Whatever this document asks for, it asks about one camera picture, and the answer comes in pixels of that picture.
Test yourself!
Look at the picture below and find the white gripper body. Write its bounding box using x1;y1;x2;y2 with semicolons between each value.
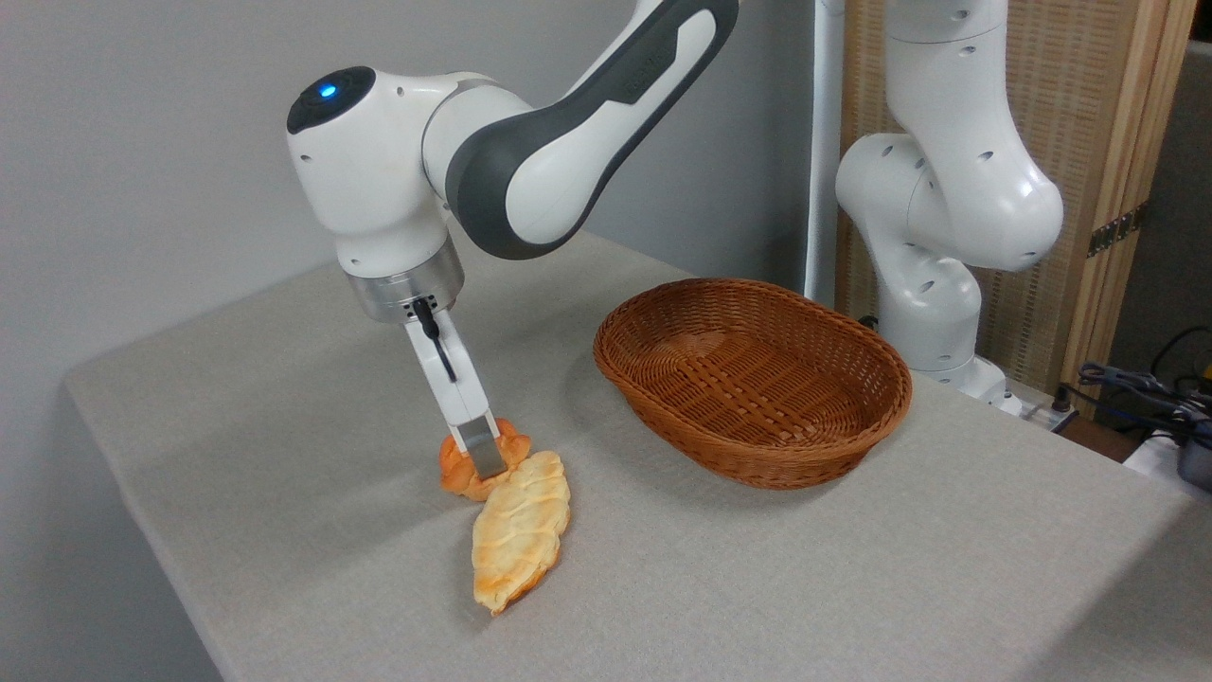
405;305;497;430

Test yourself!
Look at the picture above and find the dark metal screen hinge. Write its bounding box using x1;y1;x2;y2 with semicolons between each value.
1087;201;1149;259

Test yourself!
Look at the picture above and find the dark cable bundle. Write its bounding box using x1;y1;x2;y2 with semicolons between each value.
1059;327;1212;446

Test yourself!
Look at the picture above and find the grey tablecloth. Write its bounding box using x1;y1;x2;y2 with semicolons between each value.
64;227;1212;682

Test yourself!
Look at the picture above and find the white vertical pole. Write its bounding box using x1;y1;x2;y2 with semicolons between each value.
805;0;847;306

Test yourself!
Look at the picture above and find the brown wicker basket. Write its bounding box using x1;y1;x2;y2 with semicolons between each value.
594;278;914;491

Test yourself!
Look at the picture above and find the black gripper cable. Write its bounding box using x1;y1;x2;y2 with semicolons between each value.
412;298;458;384

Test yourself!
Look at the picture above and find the round orange bread roll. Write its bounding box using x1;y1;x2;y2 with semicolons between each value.
438;419;532;502

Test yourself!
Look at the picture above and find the long braided bread loaf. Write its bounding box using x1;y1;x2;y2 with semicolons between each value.
472;451;572;617

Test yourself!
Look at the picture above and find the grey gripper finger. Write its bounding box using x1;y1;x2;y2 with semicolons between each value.
449;410;509;481

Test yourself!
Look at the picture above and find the grey device with white cloth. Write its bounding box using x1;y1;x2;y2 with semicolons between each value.
1122;428;1212;505

